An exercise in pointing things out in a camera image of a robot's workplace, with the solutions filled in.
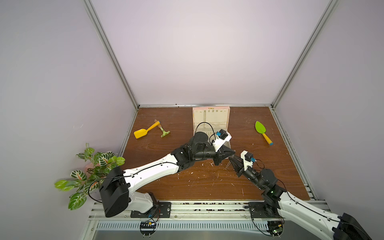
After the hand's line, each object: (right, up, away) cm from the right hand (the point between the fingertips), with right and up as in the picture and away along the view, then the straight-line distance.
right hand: (233, 153), depth 75 cm
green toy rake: (-42, +8, +28) cm, 51 cm away
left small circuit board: (-43, -36, -3) cm, 56 cm away
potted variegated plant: (-58, 0, -15) cm, 60 cm away
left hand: (-2, +3, -10) cm, 11 cm away
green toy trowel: (+28, +10, +31) cm, 43 cm away
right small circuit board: (+19, -35, -5) cm, 40 cm away
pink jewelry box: (-10, +17, +17) cm, 27 cm away
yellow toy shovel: (-59, +8, +28) cm, 66 cm away
